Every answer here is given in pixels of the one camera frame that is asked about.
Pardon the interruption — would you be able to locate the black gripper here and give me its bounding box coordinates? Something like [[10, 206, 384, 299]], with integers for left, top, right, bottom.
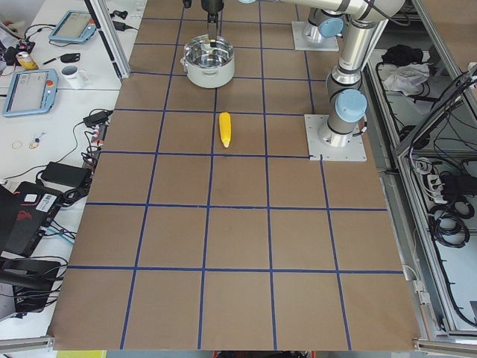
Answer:
[[201, 0, 224, 48]]

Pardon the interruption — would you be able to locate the pale green cooking pot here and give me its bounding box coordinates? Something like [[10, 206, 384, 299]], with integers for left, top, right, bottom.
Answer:
[[180, 34, 235, 89]]

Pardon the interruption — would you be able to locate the yellow corn cob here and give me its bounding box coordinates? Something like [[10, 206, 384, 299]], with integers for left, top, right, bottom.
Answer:
[[219, 112, 232, 148]]

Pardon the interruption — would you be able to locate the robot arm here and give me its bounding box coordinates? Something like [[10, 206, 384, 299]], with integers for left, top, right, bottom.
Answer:
[[200, 0, 344, 47], [292, 1, 404, 148]]

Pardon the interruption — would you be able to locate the far blue teach pendant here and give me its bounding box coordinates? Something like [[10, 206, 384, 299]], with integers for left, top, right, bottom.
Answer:
[[48, 10, 96, 44]]

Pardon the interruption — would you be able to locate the blue teach pendant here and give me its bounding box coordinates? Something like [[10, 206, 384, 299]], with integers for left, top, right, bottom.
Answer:
[[48, 10, 96, 44], [2, 69, 58, 117]]

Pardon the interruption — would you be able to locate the black computer mouse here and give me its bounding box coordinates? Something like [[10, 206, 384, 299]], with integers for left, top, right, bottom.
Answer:
[[60, 53, 81, 63]]

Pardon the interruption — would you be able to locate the white mug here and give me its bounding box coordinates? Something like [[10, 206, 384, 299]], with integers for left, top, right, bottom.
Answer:
[[61, 66, 89, 90]]

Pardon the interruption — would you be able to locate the black power adapter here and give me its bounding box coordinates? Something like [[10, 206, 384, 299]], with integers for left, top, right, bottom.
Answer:
[[83, 110, 113, 128]]

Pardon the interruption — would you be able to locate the yellow drink can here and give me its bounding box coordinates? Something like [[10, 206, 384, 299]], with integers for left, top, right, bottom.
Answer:
[[16, 51, 39, 71]]

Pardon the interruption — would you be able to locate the black cloth bundle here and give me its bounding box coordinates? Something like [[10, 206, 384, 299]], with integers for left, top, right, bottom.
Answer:
[[382, 44, 423, 66]]

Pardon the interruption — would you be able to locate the near blue teach pendant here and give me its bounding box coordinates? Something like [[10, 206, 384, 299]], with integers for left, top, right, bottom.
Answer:
[[2, 69, 58, 117]]

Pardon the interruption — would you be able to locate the white crumpled cloth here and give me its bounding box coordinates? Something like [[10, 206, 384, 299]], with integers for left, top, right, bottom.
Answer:
[[383, 64, 429, 96]]

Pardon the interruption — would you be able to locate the large black power brick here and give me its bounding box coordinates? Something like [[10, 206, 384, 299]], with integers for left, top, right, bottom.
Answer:
[[40, 162, 91, 188]]

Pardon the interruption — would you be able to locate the black laptop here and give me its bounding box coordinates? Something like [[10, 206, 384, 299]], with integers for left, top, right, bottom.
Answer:
[[1, 181, 63, 257]]

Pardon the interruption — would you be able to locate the black monitor stand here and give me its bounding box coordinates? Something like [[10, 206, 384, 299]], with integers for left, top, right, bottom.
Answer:
[[1, 257, 67, 319]]

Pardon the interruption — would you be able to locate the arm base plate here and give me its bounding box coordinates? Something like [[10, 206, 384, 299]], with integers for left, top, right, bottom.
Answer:
[[291, 22, 339, 52], [304, 114, 367, 162]]

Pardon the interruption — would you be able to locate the aluminium frame post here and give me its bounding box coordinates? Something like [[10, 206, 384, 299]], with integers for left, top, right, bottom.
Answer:
[[84, 0, 130, 81]]

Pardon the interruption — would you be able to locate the coiled black cable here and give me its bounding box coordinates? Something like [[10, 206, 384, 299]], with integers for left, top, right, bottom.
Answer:
[[428, 203, 471, 248]]

